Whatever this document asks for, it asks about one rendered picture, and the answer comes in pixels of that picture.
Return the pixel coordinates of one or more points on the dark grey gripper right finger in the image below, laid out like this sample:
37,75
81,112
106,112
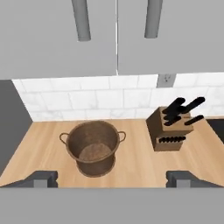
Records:
179,178

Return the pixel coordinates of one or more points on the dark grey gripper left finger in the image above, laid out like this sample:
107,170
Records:
43,178

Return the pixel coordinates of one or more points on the brown wicker basket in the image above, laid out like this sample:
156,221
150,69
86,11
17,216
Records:
92,147

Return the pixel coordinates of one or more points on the grey cabinet door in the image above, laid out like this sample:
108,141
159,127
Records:
55,38
175,36

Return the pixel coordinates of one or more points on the wooden knife block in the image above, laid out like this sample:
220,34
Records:
169,131

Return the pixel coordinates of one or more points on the dark grey tall appliance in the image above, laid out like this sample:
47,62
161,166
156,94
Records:
13,125

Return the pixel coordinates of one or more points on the black hob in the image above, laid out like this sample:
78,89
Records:
217,125

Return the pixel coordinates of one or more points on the grey wall outlet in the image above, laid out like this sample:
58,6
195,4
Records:
166,80

